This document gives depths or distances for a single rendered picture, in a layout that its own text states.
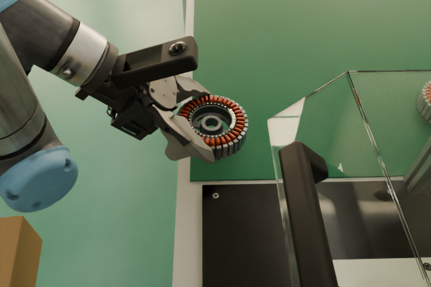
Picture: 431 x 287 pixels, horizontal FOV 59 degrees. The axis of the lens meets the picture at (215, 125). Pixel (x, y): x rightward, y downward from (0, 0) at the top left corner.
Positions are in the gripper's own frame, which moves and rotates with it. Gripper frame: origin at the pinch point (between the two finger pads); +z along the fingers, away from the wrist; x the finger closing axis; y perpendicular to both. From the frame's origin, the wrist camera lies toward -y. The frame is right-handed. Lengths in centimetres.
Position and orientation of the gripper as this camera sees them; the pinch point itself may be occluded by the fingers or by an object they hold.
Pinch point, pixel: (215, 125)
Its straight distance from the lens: 58.9
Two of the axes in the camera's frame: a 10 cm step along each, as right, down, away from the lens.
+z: 7.2, 4.5, 5.3
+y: -7.0, 4.9, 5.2
